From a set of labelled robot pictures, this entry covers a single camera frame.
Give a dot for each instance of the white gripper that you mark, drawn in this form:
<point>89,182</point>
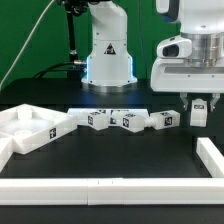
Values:
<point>191,63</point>

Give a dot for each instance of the white fence bar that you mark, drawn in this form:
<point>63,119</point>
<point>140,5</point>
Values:
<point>5,151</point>
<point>211,157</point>
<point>146,191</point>

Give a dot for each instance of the white front fence bar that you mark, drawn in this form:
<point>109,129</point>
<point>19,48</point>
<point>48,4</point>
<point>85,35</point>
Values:
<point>146,191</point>

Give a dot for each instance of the white tag sheet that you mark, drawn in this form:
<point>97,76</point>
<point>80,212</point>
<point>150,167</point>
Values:
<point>77,113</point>

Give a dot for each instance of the white square table top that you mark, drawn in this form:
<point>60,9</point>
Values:
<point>31,127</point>

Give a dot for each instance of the white right fence bar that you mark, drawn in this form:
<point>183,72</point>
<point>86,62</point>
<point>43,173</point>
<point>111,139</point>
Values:
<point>211,157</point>

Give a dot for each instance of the white left fence bar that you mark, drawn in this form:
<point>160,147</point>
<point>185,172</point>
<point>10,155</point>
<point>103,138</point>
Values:
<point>5,151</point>

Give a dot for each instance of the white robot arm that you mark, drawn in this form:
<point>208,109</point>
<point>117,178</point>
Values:
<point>109,63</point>

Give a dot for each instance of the black camera pole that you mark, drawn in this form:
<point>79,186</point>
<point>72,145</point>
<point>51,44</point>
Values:
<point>73,8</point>

